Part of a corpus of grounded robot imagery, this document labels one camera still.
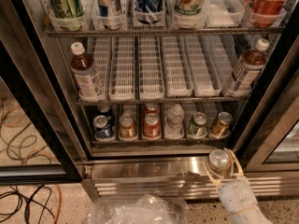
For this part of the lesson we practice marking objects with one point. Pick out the white shelf tray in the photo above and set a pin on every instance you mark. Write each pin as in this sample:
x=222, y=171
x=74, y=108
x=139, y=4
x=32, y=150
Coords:
x=177, y=76
x=122, y=72
x=204, y=76
x=151, y=81

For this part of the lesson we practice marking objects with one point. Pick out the orange soda can rear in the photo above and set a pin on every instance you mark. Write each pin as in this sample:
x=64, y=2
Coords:
x=221, y=124

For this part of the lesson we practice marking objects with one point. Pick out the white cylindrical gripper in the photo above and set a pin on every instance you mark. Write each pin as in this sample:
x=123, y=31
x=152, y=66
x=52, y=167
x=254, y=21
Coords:
x=237, y=198

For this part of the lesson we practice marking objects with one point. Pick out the dark blue tall can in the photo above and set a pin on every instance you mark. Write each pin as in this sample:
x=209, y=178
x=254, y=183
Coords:
x=149, y=11

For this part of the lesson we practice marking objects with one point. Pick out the top wire shelf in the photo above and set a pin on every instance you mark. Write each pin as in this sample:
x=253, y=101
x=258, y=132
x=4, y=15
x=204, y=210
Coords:
x=169, y=32

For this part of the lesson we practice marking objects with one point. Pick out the blue soda can front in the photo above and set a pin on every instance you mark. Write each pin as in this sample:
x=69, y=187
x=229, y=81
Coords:
x=102, y=127

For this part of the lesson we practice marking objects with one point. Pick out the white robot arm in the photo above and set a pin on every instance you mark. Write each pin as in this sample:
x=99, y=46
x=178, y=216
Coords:
x=252, y=217

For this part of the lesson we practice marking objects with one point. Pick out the blue silver tall can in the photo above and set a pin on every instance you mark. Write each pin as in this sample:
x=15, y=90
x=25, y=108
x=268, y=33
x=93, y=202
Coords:
x=110, y=10

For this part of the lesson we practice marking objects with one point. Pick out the blue soda can rear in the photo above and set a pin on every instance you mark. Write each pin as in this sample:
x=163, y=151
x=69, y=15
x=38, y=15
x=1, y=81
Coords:
x=106, y=110

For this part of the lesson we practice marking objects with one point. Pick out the red coca-cola can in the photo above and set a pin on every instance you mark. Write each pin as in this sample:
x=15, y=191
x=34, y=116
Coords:
x=264, y=12

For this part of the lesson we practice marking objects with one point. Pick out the red soda can front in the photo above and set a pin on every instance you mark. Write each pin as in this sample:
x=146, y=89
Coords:
x=151, y=126

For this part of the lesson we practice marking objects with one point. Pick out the fridge glass door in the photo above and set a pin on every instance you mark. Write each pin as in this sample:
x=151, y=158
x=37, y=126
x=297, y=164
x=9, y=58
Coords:
x=272, y=110
x=38, y=127

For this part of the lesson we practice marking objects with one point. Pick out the orange soda can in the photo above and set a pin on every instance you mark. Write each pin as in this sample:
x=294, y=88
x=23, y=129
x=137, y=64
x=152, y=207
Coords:
x=220, y=162
x=221, y=124

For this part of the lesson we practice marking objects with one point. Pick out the blue soda can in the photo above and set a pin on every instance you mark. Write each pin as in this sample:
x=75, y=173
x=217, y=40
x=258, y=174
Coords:
x=102, y=127
x=106, y=110

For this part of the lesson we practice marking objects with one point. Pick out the middle wire shelf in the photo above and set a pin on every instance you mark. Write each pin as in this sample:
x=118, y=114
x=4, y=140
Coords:
x=168, y=100

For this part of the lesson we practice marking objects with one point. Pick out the right fridge glass door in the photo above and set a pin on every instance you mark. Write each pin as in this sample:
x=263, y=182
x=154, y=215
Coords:
x=272, y=110

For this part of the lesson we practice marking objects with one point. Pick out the brown soda can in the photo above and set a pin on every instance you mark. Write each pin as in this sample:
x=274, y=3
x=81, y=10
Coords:
x=127, y=127

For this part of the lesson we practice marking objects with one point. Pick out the right brown tea bottle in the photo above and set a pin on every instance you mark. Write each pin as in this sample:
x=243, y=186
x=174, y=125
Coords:
x=248, y=67

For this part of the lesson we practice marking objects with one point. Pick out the clear plastic bin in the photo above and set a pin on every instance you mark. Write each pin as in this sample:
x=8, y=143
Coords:
x=145, y=209

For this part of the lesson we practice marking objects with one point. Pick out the red soda can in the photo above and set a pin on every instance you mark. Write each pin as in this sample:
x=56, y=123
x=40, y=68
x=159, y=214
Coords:
x=151, y=126
x=151, y=108

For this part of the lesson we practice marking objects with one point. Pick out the orange soda can front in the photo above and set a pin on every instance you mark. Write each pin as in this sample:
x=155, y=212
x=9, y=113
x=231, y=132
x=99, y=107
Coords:
x=220, y=162

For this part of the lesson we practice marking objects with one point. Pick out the left fridge glass door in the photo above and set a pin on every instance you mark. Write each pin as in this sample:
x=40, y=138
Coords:
x=38, y=127

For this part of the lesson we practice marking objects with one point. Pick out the wire shelf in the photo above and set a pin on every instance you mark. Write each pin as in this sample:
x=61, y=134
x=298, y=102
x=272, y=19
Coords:
x=169, y=32
x=168, y=100

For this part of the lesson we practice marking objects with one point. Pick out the brown tea bottle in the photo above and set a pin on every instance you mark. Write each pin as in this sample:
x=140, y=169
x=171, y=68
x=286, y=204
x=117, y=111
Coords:
x=248, y=67
x=86, y=73

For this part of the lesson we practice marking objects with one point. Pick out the green silver can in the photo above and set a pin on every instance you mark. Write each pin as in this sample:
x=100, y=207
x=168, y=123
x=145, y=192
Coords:
x=197, y=126

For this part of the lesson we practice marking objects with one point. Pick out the red soda can rear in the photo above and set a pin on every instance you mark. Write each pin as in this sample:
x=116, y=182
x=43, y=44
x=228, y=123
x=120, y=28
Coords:
x=151, y=108

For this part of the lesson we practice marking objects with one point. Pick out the left brown tea bottle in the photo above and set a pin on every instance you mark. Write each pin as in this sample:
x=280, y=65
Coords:
x=86, y=73

